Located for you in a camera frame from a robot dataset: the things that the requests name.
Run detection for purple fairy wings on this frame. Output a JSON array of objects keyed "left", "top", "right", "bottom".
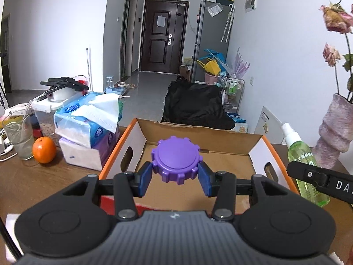
[{"left": 226, "top": 47, "right": 251, "bottom": 79}]

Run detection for white round object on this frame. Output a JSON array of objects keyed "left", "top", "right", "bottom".
[{"left": 52, "top": 88, "right": 75, "bottom": 101}]

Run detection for clear drinking glass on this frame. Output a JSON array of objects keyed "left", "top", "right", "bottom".
[{"left": 2, "top": 113, "right": 35, "bottom": 161}]

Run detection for pink bucket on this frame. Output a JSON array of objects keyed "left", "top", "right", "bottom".
[{"left": 205, "top": 72, "right": 221, "bottom": 85}]

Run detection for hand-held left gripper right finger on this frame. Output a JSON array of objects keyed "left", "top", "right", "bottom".
[{"left": 197, "top": 161, "right": 287, "bottom": 222}]

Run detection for purple gear-shaped lid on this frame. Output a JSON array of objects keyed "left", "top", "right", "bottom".
[{"left": 151, "top": 136, "right": 204, "bottom": 185}]

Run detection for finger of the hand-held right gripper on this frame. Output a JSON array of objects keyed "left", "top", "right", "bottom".
[{"left": 287, "top": 161, "right": 330, "bottom": 189}]

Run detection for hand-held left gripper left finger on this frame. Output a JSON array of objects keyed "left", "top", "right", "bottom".
[{"left": 65, "top": 161, "right": 153, "bottom": 221}]

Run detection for white folded umbrella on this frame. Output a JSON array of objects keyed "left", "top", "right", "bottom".
[{"left": 221, "top": 4, "right": 235, "bottom": 43}]

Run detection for white drinking straw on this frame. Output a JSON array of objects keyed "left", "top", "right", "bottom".
[{"left": 17, "top": 99, "right": 34, "bottom": 133}]

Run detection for brown cardboard carton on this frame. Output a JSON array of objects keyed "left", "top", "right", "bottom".
[{"left": 180, "top": 58, "right": 197, "bottom": 80}]

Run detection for grey refrigerator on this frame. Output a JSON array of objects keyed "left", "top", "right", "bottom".
[{"left": 192, "top": 0, "right": 235, "bottom": 83}]

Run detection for pet water dispenser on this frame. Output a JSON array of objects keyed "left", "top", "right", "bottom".
[{"left": 105, "top": 75, "right": 116, "bottom": 94}]

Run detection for green spray bottle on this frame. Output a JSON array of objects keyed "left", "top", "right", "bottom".
[{"left": 281, "top": 123, "right": 330, "bottom": 207}]

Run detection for orange fruit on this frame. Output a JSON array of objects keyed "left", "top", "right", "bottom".
[{"left": 32, "top": 136, "right": 57, "bottom": 164}]

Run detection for dark brown door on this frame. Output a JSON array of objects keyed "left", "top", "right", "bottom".
[{"left": 139, "top": 0, "right": 189, "bottom": 75}]

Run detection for purple tissue pack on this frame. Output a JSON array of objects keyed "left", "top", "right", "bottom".
[{"left": 59, "top": 127, "right": 121, "bottom": 172}]

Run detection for grey door frame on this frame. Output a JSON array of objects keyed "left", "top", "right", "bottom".
[{"left": 120, "top": 0, "right": 138, "bottom": 79}]

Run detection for red container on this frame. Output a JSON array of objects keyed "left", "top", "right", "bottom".
[{"left": 74, "top": 75, "right": 89, "bottom": 91}]

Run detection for white mop pole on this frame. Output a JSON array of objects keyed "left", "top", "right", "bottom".
[{"left": 85, "top": 48, "right": 92, "bottom": 89}]

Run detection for white charger with cables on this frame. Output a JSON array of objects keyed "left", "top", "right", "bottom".
[{"left": 0, "top": 132, "right": 17, "bottom": 162}]

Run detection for blue tissue pack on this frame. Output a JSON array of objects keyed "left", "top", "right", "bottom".
[{"left": 54, "top": 92, "right": 130, "bottom": 149}]

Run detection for clear container with white lid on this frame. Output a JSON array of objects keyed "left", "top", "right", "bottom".
[{"left": 32, "top": 91, "right": 83, "bottom": 147}]

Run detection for white leaning panel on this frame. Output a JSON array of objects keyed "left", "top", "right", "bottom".
[{"left": 254, "top": 106, "right": 286, "bottom": 145}]

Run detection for dried pink rose bouquet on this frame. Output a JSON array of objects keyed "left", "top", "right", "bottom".
[{"left": 318, "top": 0, "right": 353, "bottom": 104}]

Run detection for metal cart with bottles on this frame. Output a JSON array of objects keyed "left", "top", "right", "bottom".
[{"left": 221, "top": 76, "right": 245, "bottom": 109}]

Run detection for white box with blue print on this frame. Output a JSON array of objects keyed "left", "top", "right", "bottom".
[{"left": 227, "top": 113, "right": 249, "bottom": 133}]

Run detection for yellow bag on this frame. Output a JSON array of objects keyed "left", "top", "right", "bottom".
[{"left": 196, "top": 58, "right": 220, "bottom": 75}]

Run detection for black cloth-covered chair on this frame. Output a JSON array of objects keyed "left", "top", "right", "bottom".
[{"left": 162, "top": 78, "right": 235, "bottom": 131}]

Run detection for orange-rimmed cardboard box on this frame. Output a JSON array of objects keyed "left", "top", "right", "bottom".
[{"left": 98, "top": 118, "right": 301, "bottom": 216}]

